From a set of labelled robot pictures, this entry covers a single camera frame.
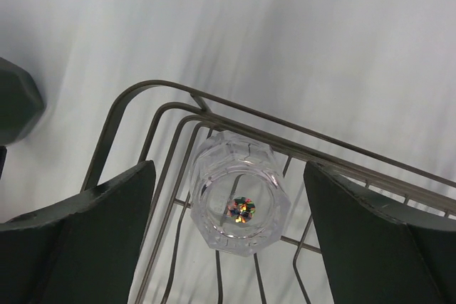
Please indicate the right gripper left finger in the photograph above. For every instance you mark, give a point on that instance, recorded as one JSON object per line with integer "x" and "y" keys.
{"x": 83, "y": 249}

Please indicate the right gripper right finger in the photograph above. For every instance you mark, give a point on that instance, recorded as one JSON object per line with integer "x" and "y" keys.
{"x": 376, "y": 249}

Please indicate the black ceramic mug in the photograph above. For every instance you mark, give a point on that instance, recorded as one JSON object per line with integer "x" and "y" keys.
{"x": 22, "y": 105}

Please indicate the dark wire dish rack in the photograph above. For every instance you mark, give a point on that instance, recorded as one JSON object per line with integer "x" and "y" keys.
{"x": 176, "y": 266}

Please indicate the clear faceted glass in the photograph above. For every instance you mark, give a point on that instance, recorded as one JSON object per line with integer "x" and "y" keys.
{"x": 238, "y": 200}

